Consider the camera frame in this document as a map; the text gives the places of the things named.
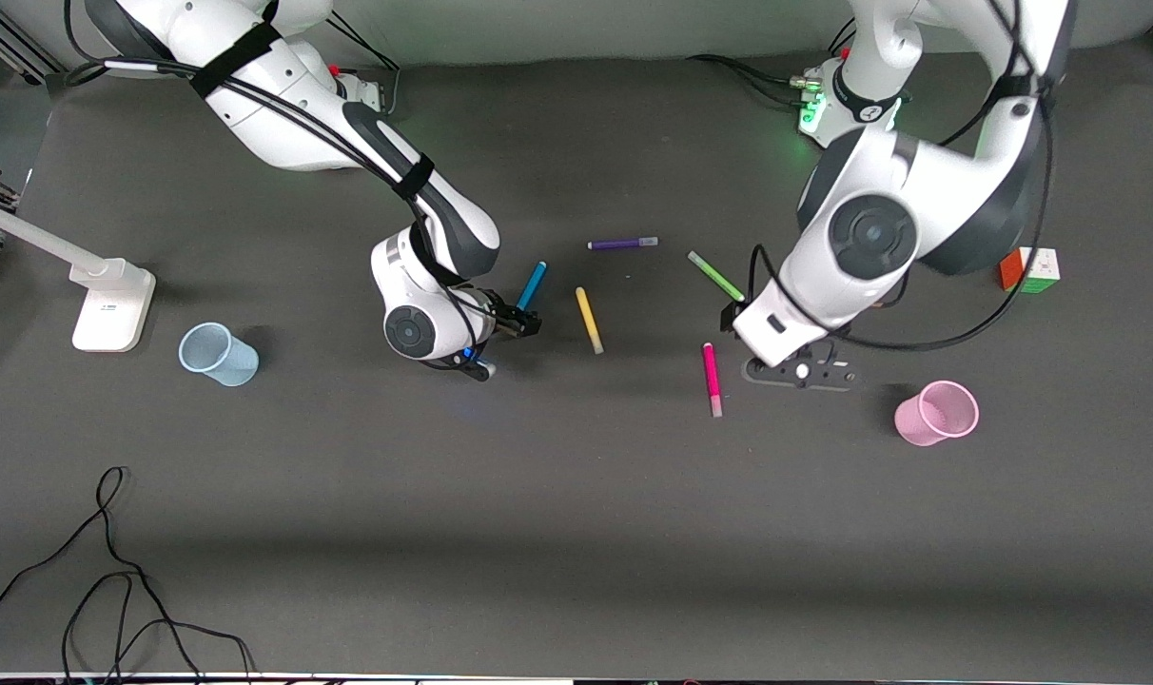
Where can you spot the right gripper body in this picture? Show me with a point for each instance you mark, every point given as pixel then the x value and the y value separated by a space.
pixel 511 318

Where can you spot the blue marker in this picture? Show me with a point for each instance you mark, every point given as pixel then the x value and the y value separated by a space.
pixel 533 283

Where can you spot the pink marker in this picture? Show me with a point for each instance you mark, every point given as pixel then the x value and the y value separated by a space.
pixel 712 376

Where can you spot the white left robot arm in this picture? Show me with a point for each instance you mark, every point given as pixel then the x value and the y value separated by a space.
pixel 919 181

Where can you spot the green marker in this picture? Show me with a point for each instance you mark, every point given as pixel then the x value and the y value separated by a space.
pixel 714 276

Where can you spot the yellow marker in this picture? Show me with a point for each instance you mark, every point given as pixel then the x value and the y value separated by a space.
pixel 588 319

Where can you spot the purple marker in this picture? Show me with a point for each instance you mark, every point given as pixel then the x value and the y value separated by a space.
pixel 619 244

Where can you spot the translucent pink plastic cup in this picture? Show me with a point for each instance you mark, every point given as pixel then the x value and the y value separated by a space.
pixel 933 419

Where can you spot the translucent blue plastic cup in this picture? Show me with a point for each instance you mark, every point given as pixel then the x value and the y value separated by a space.
pixel 223 358

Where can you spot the colourful puzzle cube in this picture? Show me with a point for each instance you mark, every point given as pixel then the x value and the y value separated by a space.
pixel 1031 271

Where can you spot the white desk stand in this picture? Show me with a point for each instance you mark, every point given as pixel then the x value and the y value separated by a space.
pixel 110 309

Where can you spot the aluminium frame rail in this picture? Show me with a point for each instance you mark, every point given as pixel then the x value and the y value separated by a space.
pixel 10 48

